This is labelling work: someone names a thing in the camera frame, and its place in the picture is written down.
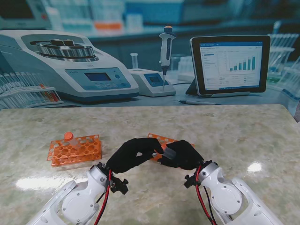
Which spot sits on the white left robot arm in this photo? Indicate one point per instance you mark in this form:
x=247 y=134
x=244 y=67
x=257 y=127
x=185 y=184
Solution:
x=79 y=204

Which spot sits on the orange screw cap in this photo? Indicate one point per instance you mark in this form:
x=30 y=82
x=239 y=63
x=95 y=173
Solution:
x=68 y=136

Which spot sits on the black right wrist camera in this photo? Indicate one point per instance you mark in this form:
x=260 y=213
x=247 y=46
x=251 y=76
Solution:
x=190 y=181

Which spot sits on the printed laboratory backdrop poster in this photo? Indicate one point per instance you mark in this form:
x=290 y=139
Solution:
x=150 y=47

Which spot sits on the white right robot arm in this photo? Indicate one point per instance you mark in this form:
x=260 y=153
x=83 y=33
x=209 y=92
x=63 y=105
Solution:
x=225 y=194

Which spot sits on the clear plastic test tube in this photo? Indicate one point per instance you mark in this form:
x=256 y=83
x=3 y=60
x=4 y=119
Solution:
x=75 y=143
x=170 y=153

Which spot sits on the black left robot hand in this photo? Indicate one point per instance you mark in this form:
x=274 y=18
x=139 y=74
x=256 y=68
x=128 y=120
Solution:
x=131 y=154

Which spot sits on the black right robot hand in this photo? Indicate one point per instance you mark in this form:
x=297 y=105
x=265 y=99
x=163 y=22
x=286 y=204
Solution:
x=187 y=157

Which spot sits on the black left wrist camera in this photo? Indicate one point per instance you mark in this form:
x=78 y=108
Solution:
x=120 y=185

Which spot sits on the orange plastic test tube rack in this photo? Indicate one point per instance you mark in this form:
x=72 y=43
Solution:
x=77 y=152
x=164 y=138

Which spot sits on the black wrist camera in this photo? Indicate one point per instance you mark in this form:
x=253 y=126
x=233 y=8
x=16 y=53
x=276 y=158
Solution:
x=120 y=185
x=190 y=181

